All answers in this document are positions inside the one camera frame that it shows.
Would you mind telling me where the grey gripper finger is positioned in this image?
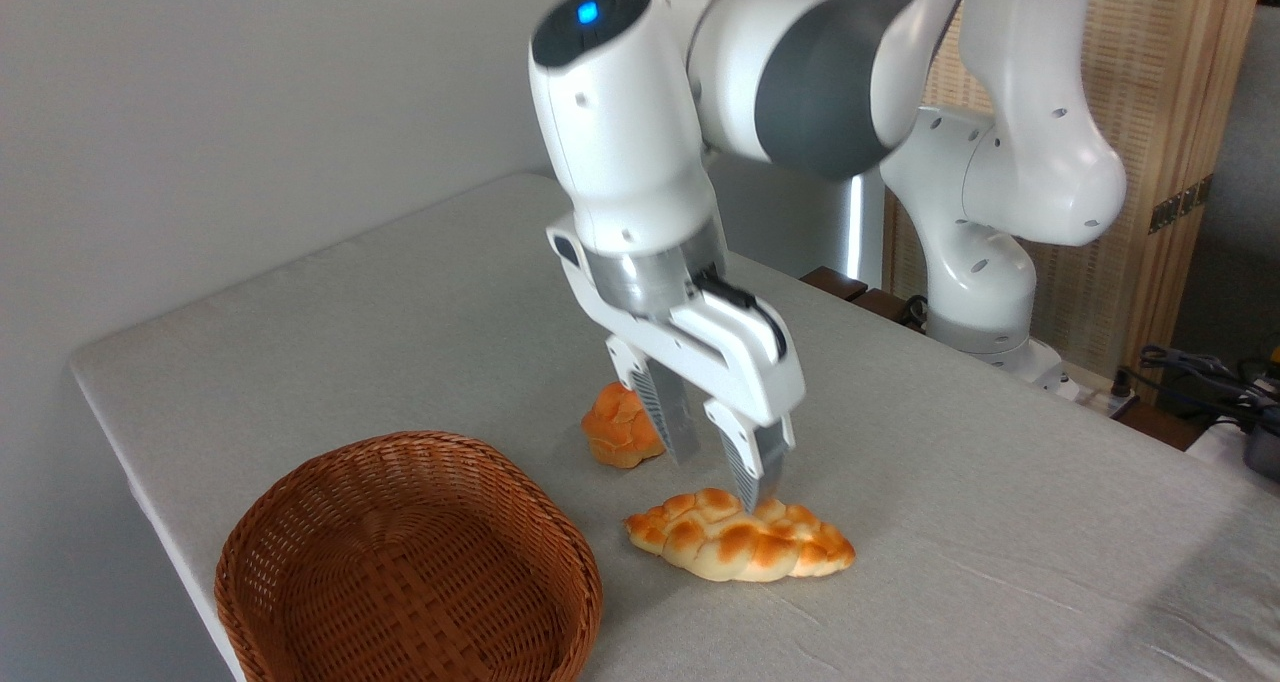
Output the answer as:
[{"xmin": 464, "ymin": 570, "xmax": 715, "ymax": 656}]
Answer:
[
  {"xmin": 604, "ymin": 334, "xmax": 704, "ymax": 466},
  {"xmin": 702, "ymin": 396, "xmax": 798, "ymax": 516}
]

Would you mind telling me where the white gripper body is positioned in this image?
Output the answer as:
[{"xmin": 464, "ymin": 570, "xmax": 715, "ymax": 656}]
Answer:
[{"xmin": 545, "ymin": 212, "xmax": 808, "ymax": 429}]

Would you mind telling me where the long braided bread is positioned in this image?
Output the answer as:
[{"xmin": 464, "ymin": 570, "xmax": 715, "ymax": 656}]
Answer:
[{"xmin": 625, "ymin": 487, "xmax": 859, "ymax": 585}]

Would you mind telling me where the round orange bread bun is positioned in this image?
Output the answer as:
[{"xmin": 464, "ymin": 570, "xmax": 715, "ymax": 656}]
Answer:
[{"xmin": 581, "ymin": 381, "xmax": 667, "ymax": 470}]

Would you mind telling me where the dark wooden furniture edge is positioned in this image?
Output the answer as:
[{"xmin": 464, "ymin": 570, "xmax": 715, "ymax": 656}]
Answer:
[{"xmin": 800, "ymin": 266, "xmax": 929, "ymax": 335}]

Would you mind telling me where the grey tablecloth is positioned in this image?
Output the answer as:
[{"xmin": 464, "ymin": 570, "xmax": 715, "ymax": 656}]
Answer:
[{"xmin": 68, "ymin": 170, "xmax": 1280, "ymax": 682}]

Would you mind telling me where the brown wicker basket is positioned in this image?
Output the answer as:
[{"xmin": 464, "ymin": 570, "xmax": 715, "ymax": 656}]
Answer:
[{"xmin": 214, "ymin": 431, "xmax": 604, "ymax": 682}]

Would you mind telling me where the white power strip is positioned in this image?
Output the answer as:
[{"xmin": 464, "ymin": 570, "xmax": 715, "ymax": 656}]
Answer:
[{"xmin": 1040, "ymin": 360, "xmax": 1141, "ymax": 419}]

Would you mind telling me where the metal screen hinge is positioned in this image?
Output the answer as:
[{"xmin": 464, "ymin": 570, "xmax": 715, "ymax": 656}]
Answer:
[{"xmin": 1148, "ymin": 173, "xmax": 1215, "ymax": 236}]

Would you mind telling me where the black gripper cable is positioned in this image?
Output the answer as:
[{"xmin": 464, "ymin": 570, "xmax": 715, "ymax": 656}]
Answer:
[{"xmin": 698, "ymin": 273, "xmax": 792, "ymax": 363}]

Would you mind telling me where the black cable bundle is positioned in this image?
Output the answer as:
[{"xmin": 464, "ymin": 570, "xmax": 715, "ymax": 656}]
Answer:
[{"xmin": 1112, "ymin": 344, "xmax": 1280, "ymax": 413}]

